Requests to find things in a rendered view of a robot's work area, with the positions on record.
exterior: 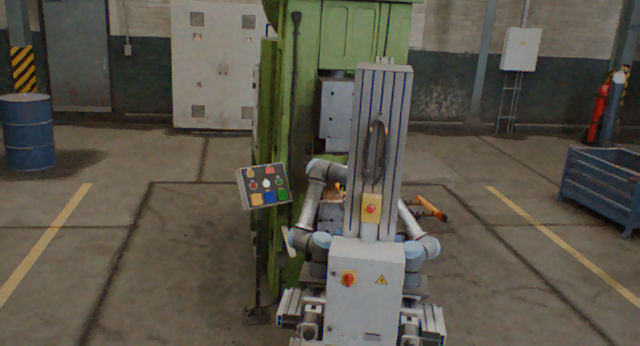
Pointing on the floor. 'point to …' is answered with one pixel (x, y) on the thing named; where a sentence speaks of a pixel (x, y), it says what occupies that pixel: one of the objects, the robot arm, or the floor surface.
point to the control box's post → (258, 259)
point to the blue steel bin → (604, 183)
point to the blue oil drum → (27, 131)
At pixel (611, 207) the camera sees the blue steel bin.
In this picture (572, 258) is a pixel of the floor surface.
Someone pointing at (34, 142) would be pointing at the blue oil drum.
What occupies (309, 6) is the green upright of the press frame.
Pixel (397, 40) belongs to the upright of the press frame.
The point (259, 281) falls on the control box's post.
